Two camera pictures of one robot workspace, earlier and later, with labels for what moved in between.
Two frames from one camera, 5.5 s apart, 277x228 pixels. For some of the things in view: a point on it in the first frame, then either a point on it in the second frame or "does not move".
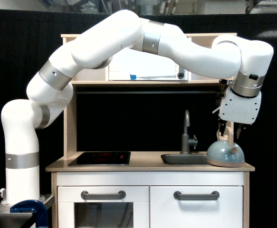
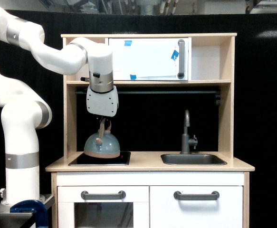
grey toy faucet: (186, 140) does not move
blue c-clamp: (30, 205) does not move
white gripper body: (234, 108) → (106, 104)
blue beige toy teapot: (225, 152) → (104, 144)
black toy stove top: (97, 158) does not move
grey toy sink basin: (185, 158) does not move
